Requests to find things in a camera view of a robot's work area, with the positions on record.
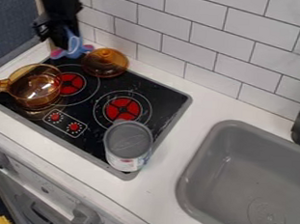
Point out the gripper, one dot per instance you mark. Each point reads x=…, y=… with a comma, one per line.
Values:
x=55, y=30

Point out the blue elephant toy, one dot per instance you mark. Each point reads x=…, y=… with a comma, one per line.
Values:
x=73, y=47

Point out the orange plastic pot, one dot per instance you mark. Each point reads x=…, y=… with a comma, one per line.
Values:
x=34, y=88

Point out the toy stove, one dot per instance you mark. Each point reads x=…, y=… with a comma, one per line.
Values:
x=157, y=101

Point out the silver can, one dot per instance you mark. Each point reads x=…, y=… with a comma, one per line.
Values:
x=127, y=146

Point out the toy sink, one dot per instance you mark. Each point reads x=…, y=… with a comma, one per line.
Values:
x=250, y=188

